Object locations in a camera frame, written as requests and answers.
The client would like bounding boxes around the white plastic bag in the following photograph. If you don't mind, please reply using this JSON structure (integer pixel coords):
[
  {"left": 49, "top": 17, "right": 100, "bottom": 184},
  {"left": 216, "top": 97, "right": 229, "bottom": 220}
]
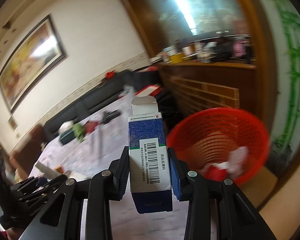
[{"left": 200, "top": 146, "right": 249, "bottom": 181}]

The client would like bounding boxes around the blue white medicine box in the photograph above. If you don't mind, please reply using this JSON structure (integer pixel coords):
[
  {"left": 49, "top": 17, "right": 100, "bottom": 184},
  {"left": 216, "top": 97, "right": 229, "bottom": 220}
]
[{"left": 128, "top": 96, "right": 173, "bottom": 214}]

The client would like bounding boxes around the brown armchair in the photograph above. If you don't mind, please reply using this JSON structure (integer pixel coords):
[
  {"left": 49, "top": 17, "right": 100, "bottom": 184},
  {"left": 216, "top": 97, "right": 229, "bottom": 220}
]
[{"left": 10, "top": 124, "right": 47, "bottom": 179}]

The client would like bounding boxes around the floral pink tablecloth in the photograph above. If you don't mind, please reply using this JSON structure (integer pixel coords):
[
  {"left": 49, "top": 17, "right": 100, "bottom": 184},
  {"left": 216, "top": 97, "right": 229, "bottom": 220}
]
[{"left": 38, "top": 91, "right": 188, "bottom": 239}]

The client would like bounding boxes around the green tissue box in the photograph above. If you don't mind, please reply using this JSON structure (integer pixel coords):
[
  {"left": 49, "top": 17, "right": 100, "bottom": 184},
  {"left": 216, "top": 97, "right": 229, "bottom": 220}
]
[{"left": 58, "top": 121, "right": 76, "bottom": 145}]

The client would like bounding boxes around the green crumpled cloth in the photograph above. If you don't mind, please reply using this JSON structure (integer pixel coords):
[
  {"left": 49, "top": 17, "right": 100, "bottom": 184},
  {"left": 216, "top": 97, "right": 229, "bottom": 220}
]
[{"left": 72, "top": 123, "right": 85, "bottom": 142}]

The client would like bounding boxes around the red plastic waste basket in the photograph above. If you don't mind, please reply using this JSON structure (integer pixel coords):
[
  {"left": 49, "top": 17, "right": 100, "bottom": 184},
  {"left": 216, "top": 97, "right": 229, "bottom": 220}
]
[{"left": 166, "top": 107, "right": 269, "bottom": 185}]

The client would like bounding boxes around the red flat pouch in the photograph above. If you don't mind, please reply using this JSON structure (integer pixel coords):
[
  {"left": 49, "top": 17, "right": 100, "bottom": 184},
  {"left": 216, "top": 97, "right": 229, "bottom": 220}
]
[{"left": 83, "top": 121, "right": 100, "bottom": 134}]

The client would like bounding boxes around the black toy pistol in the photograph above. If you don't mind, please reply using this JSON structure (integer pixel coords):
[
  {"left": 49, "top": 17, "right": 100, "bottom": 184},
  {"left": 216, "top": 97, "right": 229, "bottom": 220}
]
[{"left": 101, "top": 109, "right": 121, "bottom": 125}]

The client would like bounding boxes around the wooden brick-pattern counter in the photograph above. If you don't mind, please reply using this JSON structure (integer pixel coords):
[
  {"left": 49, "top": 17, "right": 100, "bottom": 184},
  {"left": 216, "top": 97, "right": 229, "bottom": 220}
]
[{"left": 157, "top": 62, "right": 257, "bottom": 116}]

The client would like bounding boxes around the black leather sofa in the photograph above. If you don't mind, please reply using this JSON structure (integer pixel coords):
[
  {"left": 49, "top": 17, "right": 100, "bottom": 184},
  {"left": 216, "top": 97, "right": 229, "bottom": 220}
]
[{"left": 42, "top": 70, "right": 137, "bottom": 143}]

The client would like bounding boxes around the red knot ornament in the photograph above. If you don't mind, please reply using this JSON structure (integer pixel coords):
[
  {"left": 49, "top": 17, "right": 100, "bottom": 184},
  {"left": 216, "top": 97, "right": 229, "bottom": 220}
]
[{"left": 104, "top": 70, "right": 116, "bottom": 80}]

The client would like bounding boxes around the framed horse painting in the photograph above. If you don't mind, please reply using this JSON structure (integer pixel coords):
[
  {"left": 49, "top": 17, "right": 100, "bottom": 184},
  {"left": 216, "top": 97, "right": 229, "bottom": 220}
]
[{"left": 0, "top": 14, "right": 66, "bottom": 113}]

